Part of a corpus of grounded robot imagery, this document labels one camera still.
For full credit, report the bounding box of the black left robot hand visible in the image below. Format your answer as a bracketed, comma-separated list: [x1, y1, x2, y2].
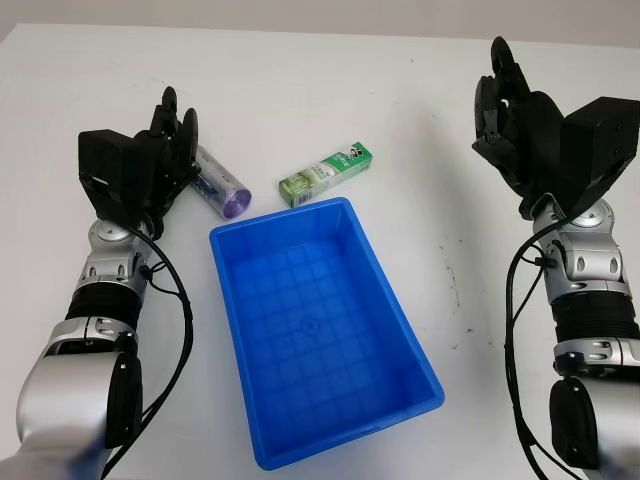
[132, 85, 201, 227]

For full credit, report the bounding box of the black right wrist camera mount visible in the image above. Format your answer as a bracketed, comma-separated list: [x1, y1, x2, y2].
[559, 95, 640, 217]

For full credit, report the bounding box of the purple garbage bag roll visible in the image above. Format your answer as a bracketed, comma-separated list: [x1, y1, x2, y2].
[188, 144, 253, 221]

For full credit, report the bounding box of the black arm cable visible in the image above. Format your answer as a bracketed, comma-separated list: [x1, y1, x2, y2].
[98, 219, 196, 480]
[501, 215, 569, 480]

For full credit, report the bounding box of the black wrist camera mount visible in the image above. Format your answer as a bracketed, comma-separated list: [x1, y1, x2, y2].
[77, 128, 157, 222]
[559, 95, 640, 217]

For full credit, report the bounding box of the green toothpaste box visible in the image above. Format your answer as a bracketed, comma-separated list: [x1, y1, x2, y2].
[278, 141, 376, 209]

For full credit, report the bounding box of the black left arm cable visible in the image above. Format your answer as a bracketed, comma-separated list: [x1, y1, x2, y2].
[98, 219, 196, 480]

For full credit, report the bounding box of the blue plastic tray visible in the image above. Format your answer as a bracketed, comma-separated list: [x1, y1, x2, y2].
[208, 196, 446, 472]

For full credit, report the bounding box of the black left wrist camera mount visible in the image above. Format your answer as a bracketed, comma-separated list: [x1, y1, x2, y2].
[77, 128, 157, 222]

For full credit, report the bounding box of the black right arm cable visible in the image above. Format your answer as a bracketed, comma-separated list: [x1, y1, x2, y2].
[501, 215, 569, 480]

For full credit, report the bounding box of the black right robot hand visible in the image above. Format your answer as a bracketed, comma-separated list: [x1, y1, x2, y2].
[471, 35, 577, 220]

